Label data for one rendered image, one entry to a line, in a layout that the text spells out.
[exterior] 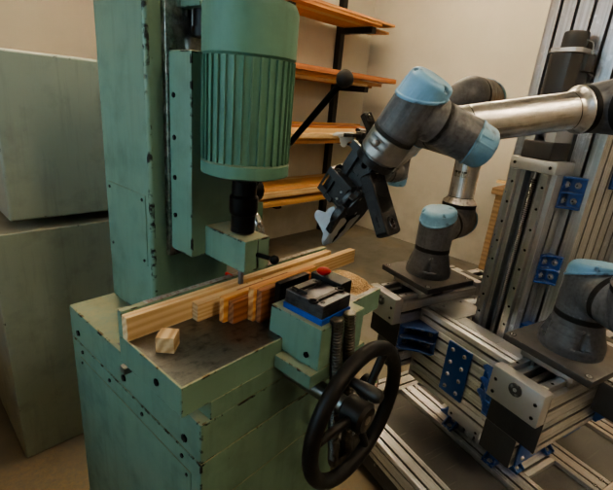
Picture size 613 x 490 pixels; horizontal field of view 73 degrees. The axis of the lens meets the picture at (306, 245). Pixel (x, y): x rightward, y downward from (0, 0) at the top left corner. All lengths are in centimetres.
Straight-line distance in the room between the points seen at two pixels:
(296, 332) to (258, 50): 51
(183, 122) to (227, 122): 15
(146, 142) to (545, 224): 105
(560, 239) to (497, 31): 303
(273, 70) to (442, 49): 370
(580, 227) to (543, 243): 10
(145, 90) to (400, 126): 52
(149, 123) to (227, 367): 52
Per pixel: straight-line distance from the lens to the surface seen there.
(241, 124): 78
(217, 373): 77
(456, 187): 153
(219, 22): 80
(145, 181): 98
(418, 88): 68
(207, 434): 84
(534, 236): 134
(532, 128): 95
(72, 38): 311
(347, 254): 123
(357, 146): 75
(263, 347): 82
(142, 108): 96
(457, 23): 440
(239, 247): 87
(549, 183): 131
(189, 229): 94
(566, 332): 121
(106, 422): 124
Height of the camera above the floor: 135
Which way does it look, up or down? 19 degrees down
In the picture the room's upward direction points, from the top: 5 degrees clockwise
